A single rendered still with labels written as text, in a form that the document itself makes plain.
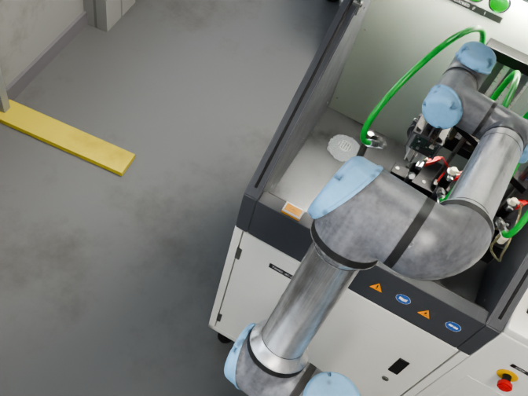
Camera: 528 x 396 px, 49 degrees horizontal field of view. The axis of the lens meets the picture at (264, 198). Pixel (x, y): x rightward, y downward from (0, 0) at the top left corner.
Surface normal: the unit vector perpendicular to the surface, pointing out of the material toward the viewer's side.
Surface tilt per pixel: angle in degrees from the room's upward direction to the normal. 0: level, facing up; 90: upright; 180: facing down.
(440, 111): 90
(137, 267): 0
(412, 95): 90
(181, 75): 0
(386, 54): 90
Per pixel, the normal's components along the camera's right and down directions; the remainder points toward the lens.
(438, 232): 0.15, -0.20
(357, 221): -0.42, 0.33
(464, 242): 0.51, -0.04
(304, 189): 0.18, -0.56
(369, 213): -0.27, 0.06
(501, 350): -0.46, 0.68
